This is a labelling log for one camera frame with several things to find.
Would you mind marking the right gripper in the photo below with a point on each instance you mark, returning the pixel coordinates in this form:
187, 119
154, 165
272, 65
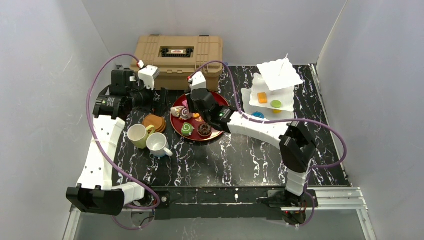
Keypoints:
191, 100

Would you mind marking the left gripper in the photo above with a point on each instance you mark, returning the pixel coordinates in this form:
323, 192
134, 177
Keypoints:
158, 100

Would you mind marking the brown swirl roll cake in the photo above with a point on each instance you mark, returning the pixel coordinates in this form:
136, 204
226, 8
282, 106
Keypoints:
184, 114

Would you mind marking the wooden coaster stack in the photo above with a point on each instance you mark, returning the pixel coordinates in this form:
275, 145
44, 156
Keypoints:
158, 122

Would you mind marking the red round tray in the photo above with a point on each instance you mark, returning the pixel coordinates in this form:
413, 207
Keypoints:
178, 123

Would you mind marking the green swirl roll cake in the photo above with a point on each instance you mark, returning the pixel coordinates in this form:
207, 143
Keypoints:
187, 129

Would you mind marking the chocolate toy donut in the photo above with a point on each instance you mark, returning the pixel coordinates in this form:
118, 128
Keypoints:
204, 129

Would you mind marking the white grey mug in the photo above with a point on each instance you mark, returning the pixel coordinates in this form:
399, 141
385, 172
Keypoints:
158, 145

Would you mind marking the yellow green mug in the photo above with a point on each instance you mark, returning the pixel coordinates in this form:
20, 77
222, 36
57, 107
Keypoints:
138, 134

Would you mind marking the tan plastic toolbox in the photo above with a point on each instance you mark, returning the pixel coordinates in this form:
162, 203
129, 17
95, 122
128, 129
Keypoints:
177, 57

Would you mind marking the blue toy donut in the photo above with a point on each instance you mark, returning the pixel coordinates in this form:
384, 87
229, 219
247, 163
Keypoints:
258, 115

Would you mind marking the orange toy cake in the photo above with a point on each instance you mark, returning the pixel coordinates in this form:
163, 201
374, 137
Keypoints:
262, 98

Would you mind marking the white tiered cake stand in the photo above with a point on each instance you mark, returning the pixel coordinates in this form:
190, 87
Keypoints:
278, 79

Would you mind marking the green toy macaron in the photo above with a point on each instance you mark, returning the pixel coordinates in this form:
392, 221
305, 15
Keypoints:
276, 104

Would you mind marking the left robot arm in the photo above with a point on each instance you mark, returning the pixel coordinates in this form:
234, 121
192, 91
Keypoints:
94, 192

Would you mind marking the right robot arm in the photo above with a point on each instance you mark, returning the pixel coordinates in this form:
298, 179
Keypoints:
293, 139

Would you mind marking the pink toy cake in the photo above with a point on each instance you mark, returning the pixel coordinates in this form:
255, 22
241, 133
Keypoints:
185, 104

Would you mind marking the white toy cake slice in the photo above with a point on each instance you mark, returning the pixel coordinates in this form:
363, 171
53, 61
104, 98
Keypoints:
176, 111

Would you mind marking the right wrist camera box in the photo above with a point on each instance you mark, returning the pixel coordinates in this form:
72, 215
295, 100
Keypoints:
197, 81

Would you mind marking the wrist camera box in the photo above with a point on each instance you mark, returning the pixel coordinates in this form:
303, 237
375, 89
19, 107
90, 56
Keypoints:
197, 81
148, 74

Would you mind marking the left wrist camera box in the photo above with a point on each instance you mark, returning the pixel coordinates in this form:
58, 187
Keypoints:
148, 74

